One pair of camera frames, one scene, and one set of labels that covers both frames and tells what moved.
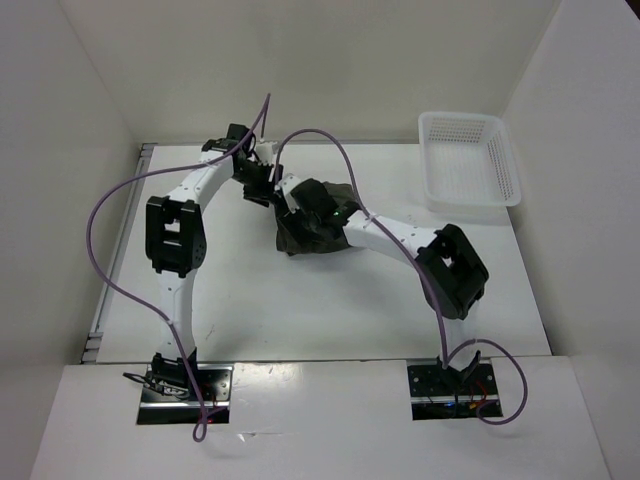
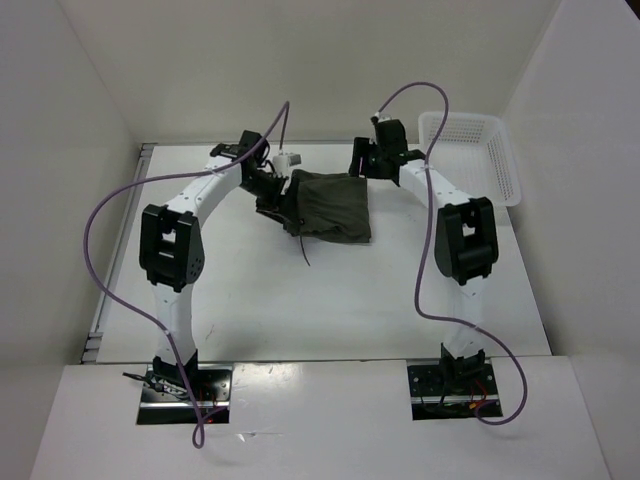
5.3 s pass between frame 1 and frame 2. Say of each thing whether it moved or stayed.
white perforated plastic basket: stayed
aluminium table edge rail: stayed
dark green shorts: moved
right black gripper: moved
